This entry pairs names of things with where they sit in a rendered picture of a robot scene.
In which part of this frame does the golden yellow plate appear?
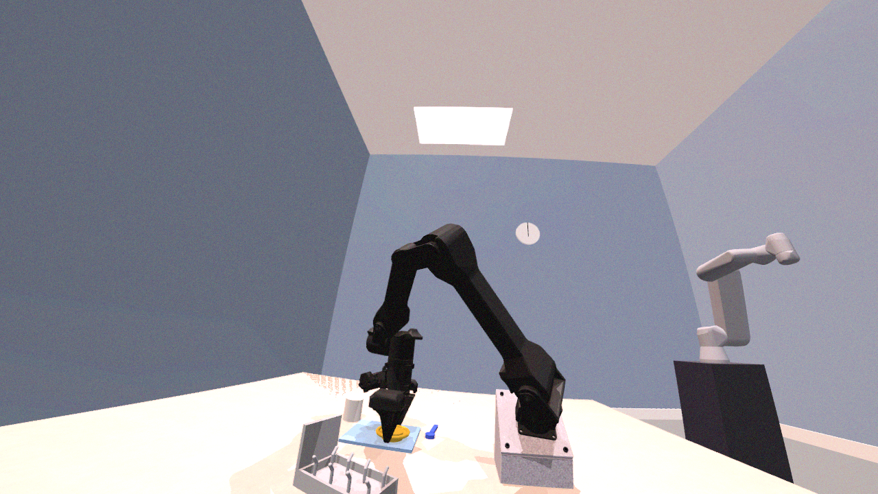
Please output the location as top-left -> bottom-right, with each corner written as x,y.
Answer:
375,425 -> 410,443

